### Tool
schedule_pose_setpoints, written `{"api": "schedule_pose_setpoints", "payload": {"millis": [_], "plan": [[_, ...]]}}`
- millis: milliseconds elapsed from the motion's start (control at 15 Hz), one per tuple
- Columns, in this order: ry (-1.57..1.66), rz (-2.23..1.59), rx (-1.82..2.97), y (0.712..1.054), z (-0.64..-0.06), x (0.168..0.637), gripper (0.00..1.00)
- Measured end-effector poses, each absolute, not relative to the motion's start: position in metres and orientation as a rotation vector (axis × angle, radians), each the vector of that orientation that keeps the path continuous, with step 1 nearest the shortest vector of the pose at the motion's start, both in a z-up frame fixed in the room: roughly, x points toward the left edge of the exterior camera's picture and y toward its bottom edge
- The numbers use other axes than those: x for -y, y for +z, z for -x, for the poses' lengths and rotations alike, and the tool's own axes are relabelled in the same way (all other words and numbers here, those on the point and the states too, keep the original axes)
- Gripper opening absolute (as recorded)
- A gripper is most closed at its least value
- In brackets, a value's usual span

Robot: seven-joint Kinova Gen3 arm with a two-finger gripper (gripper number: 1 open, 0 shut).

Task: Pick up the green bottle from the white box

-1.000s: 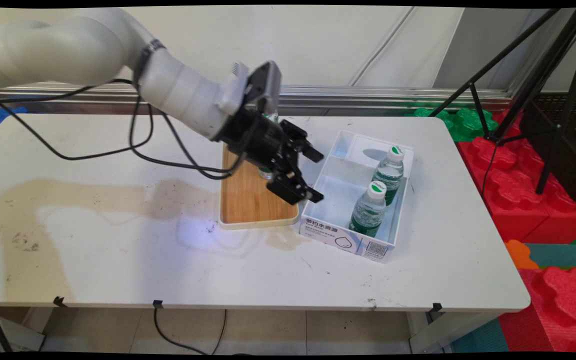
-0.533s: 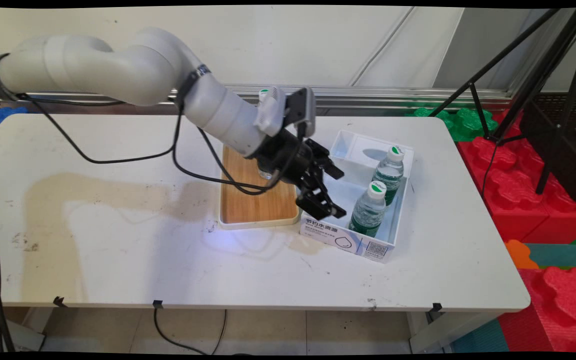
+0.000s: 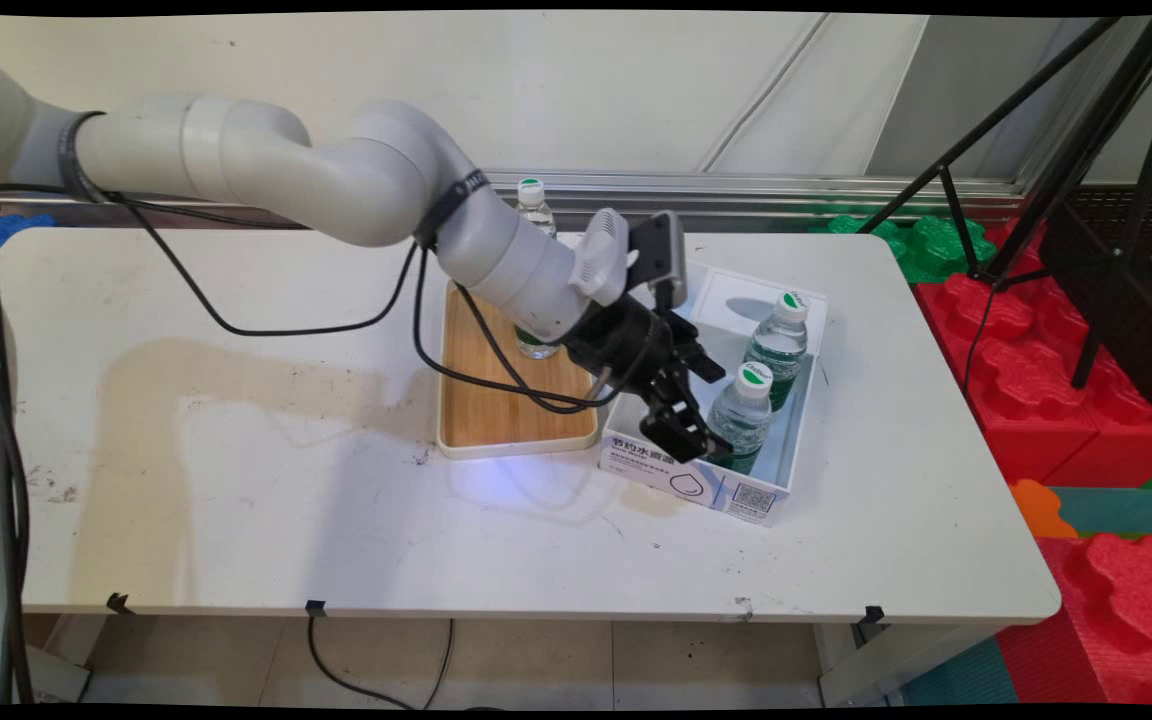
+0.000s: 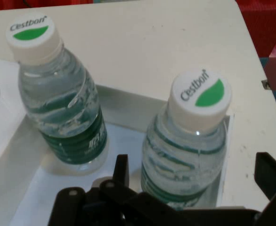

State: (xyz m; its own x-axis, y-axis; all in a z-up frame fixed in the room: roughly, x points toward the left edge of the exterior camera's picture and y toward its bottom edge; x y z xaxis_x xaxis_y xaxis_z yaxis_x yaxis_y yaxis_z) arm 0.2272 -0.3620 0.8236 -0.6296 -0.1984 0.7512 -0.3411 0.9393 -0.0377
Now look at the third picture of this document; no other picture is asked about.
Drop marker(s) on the green foam block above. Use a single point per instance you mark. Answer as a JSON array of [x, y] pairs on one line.
[[936, 245]]

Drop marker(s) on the clear water bottle green label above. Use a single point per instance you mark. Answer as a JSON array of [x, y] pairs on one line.
[[748, 415], [779, 345], [533, 205], [536, 348]]

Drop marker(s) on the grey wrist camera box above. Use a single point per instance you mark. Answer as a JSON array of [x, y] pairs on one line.
[[658, 250]]

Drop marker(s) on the white and green cardboard box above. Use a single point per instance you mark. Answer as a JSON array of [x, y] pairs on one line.
[[656, 472]]

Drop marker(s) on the orange foam piece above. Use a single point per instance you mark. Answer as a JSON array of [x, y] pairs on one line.
[[1041, 510]]

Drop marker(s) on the black tripod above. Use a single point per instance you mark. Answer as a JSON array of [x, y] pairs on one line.
[[1096, 125]]

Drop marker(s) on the aluminium wall rail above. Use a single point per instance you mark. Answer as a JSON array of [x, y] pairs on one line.
[[786, 186]]

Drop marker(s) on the dark speaker cabinet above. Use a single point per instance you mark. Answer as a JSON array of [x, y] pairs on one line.
[[1136, 330]]

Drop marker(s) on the teal foam mat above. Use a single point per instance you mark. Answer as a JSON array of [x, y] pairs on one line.
[[1126, 512]]

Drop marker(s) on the large red foam block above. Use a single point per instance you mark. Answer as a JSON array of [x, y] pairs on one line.
[[1026, 390]]

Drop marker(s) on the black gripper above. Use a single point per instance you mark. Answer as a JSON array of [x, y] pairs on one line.
[[626, 345]]

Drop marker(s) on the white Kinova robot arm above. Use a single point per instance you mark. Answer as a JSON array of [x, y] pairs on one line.
[[356, 180]]

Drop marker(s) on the wooden tray with cream rim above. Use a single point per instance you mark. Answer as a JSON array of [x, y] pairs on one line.
[[496, 410]]

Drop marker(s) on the white table leg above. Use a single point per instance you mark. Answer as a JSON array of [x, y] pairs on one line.
[[886, 660]]

